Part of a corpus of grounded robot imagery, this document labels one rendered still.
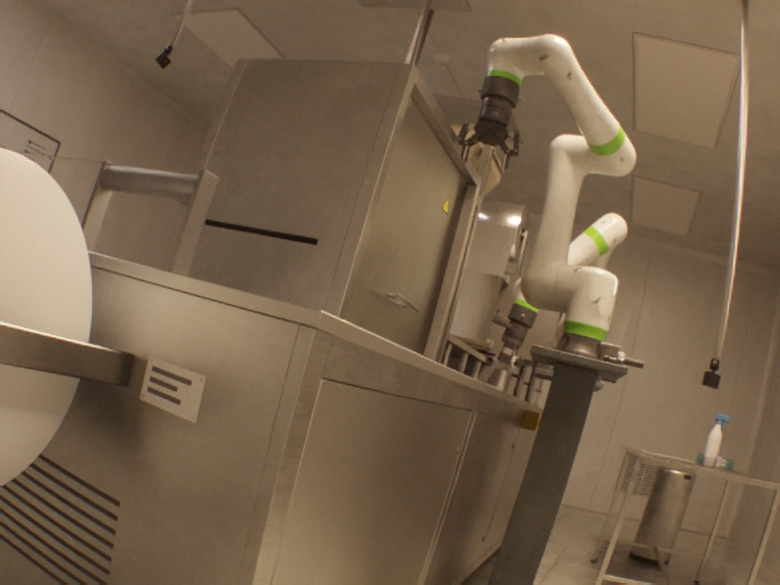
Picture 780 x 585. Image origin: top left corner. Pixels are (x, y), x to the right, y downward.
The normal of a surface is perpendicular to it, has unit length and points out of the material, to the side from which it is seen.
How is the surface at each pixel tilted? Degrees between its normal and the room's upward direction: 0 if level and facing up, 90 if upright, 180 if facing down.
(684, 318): 90
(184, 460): 90
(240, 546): 90
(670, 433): 90
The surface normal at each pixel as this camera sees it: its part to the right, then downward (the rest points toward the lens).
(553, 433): -0.22, -0.17
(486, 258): -0.21, -0.49
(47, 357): 0.92, 0.21
